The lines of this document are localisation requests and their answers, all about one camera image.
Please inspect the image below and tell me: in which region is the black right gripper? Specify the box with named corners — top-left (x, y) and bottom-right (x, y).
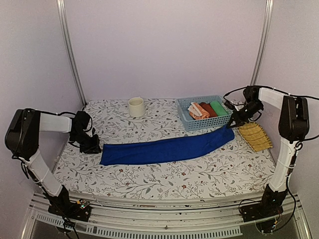
top-left (228, 101), bottom-right (264, 128)

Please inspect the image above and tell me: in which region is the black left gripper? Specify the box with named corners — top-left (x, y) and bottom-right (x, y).
top-left (71, 131), bottom-right (102, 154)

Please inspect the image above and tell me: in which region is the blue towel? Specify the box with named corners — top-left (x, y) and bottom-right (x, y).
top-left (100, 126), bottom-right (235, 166)

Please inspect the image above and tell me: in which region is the light blue plastic basket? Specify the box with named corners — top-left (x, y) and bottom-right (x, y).
top-left (176, 95), bottom-right (231, 131)

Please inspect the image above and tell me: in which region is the orange bunny pattern towel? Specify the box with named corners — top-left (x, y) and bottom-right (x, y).
top-left (187, 102), bottom-right (210, 120)

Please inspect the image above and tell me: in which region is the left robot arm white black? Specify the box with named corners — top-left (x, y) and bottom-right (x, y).
top-left (4, 108), bottom-right (102, 216)

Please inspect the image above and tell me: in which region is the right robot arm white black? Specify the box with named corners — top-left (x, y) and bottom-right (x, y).
top-left (225, 86), bottom-right (310, 217)

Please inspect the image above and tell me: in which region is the green rolled towel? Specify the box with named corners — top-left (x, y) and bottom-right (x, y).
top-left (210, 101), bottom-right (228, 117)

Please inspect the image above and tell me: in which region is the yellow bamboo tray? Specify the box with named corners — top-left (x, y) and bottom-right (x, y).
top-left (238, 122), bottom-right (273, 152)

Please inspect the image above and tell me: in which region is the cream ceramic cup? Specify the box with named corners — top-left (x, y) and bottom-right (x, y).
top-left (128, 97), bottom-right (146, 117)

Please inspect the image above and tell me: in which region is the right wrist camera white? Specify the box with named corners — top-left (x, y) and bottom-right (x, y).
top-left (224, 100), bottom-right (245, 111)

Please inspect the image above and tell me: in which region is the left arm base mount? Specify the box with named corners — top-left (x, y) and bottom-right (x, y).
top-left (48, 197), bottom-right (92, 222)

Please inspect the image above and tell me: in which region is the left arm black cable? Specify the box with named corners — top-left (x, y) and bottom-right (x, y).
top-left (11, 108), bottom-right (95, 180)

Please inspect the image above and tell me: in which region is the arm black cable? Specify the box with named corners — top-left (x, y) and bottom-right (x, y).
top-left (223, 86), bottom-right (319, 150)
top-left (11, 108), bottom-right (95, 180)

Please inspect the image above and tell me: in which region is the right aluminium frame post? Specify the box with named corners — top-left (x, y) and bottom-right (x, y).
top-left (250, 0), bottom-right (274, 85)

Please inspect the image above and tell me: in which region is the aluminium frame post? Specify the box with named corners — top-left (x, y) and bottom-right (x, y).
top-left (250, 0), bottom-right (274, 85)
top-left (56, 0), bottom-right (87, 106)

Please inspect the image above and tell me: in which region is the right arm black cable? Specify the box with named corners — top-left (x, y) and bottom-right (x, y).
top-left (223, 86), bottom-right (319, 150)

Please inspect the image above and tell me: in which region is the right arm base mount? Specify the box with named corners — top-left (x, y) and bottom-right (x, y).
top-left (238, 199), bottom-right (284, 222)

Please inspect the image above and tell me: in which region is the front aluminium rail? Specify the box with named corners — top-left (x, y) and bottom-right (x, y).
top-left (21, 192), bottom-right (314, 239)

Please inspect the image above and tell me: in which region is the left aluminium frame post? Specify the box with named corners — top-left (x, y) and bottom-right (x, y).
top-left (56, 0), bottom-right (87, 106)

